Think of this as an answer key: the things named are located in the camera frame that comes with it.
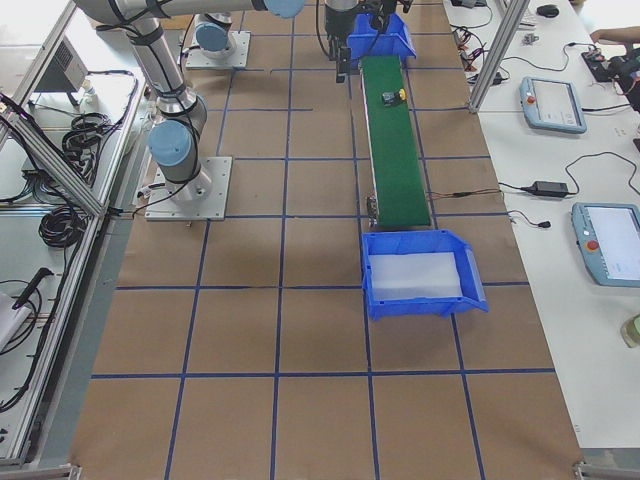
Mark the green conveyor belt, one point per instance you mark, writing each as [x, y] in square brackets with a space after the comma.
[399, 198]

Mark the lower teach pendant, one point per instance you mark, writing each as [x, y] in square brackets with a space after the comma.
[607, 236]

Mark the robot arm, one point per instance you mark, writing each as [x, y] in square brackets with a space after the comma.
[174, 143]
[212, 34]

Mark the yellow push button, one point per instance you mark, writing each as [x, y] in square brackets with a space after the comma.
[394, 98]

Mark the blue destination bin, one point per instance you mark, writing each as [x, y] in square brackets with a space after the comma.
[427, 241]

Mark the blue source bin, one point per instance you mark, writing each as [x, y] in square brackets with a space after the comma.
[367, 41]

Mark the white foam pad destination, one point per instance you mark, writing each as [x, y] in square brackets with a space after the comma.
[412, 276]

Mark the black power adapter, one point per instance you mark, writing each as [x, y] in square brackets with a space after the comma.
[548, 189]

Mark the black computer mouse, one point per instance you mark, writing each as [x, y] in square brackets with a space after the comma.
[547, 11]

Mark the upper teach pendant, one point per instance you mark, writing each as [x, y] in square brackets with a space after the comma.
[551, 105]

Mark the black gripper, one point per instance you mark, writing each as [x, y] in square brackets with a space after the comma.
[335, 26]

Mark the aluminium frame post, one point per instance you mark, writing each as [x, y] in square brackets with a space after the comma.
[497, 51]

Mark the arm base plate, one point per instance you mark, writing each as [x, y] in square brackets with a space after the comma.
[233, 56]
[203, 198]

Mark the teach pendant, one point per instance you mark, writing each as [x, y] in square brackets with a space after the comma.
[551, 105]
[607, 236]

